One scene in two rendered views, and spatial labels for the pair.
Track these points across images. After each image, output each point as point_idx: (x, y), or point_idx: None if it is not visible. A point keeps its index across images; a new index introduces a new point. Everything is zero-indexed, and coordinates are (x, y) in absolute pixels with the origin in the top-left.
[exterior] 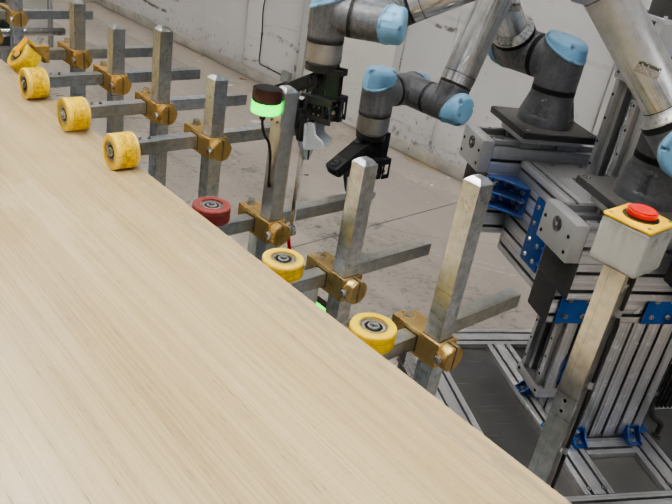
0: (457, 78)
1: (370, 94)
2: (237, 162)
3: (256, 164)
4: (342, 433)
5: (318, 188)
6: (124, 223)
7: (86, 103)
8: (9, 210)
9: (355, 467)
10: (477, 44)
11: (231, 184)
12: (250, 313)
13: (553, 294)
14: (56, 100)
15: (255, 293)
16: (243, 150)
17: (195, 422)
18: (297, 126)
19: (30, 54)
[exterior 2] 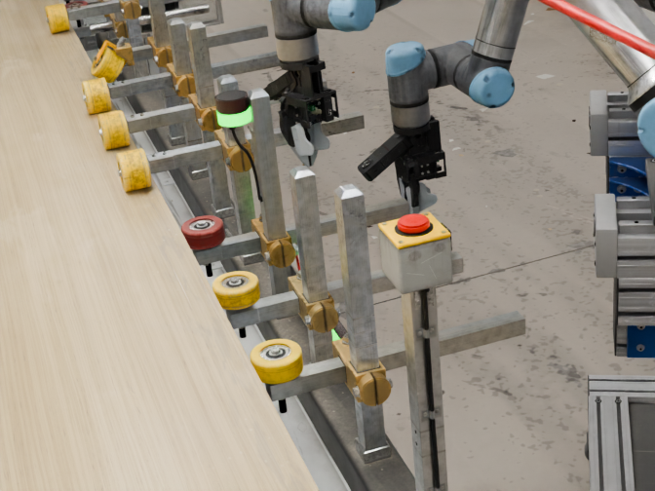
0: (483, 50)
1: (391, 79)
2: (492, 142)
3: (520, 143)
4: (162, 451)
5: (601, 172)
6: (99, 250)
7: (122, 118)
8: (2, 243)
9: (150, 479)
10: (501, 5)
11: (470, 176)
12: (159, 340)
13: (615, 319)
14: (275, 77)
15: (178, 320)
16: (508, 124)
17: (39, 434)
18: (284, 131)
19: (110, 59)
